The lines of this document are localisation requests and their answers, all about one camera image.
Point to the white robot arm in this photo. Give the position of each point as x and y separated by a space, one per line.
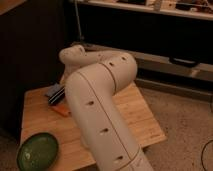
91 81

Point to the grey blue sponge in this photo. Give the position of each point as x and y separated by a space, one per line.
54 90

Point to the long grey metal case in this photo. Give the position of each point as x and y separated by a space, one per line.
158 63

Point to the orange flat block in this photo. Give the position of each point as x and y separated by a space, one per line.
62 110

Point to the thin metal pole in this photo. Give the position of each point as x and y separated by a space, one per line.
80 35

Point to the dark wooden cabinet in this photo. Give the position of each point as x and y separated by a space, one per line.
31 36

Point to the green round bowl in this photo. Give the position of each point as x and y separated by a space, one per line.
38 152

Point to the cluttered white shelf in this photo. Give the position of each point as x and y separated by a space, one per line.
196 9

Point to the black case handle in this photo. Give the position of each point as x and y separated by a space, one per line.
189 64

